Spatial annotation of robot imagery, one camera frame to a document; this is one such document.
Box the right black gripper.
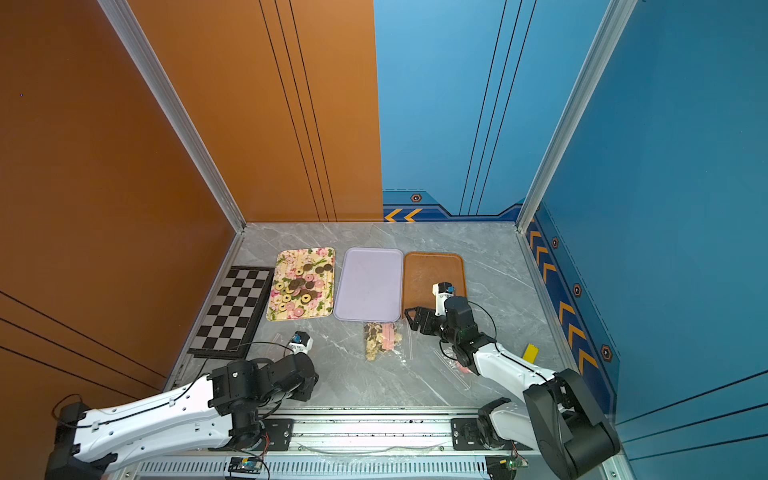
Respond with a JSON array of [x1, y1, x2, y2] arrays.
[[403, 307, 460, 347]]

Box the ziploc bag mixed cookies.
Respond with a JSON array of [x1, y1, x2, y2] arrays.
[[363, 321, 413, 362]]

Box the ziploc bag ring cookies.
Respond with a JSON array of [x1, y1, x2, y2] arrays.
[[263, 333, 295, 360]]

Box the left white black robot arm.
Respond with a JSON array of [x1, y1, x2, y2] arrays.
[[45, 352, 319, 479]]

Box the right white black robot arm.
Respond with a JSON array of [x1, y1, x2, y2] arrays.
[[404, 296, 621, 479]]

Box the ziploc bag pink cookies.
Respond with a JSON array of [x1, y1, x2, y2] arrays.
[[437, 352, 475, 391]]

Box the brown plastic tray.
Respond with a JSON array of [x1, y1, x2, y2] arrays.
[[401, 252, 467, 319]]

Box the lavender plastic tray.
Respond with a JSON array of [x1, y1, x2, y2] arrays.
[[333, 247, 404, 323]]

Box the floral pattern tray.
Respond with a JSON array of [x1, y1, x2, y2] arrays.
[[265, 247, 337, 323]]

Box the small yellow block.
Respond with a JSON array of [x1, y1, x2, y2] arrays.
[[522, 344, 539, 364]]

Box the right green circuit board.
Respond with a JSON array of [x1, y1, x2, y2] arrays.
[[485, 456, 529, 480]]

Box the green circuit board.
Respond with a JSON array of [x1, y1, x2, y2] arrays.
[[485, 456, 529, 480], [227, 456, 268, 478]]

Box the black white checkerboard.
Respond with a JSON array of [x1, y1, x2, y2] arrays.
[[188, 266, 274, 360]]

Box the left green circuit board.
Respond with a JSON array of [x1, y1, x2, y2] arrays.
[[227, 456, 268, 478]]

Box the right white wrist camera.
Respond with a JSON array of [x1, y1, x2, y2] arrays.
[[432, 282, 455, 316]]

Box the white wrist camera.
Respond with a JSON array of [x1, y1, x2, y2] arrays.
[[287, 331, 313, 354], [432, 282, 455, 316]]

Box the poured ring cookies pile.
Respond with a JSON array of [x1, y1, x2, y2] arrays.
[[273, 256, 334, 311]]

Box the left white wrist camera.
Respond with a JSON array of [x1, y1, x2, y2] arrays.
[[287, 331, 313, 354]]

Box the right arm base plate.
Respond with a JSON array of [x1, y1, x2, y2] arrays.
[[450, 417, 532, 452]]

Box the aluminium front rail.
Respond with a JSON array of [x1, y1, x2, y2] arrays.
[[113, 411, 625, 463]]

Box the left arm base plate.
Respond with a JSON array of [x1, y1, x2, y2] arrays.
[[213, 418, 294, 453]]

